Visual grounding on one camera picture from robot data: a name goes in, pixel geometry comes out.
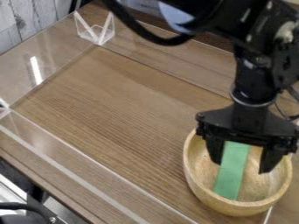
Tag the round wooden bowl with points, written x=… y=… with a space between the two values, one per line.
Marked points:
x=260 y=189

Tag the clear acrylic corner bracket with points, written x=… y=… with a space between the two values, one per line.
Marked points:
x=96 y=34

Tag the clear acrylic enclosure wall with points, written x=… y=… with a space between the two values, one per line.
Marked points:
x=97 y=129

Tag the black metal clamp bracket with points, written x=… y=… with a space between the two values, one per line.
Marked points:
x=44 y=215

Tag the green flat rectangular block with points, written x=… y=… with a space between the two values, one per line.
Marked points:
x=233 y=160

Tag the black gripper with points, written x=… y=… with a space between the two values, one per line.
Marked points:
x=247 y=122

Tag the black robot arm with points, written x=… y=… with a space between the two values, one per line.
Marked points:
x=261 y=27

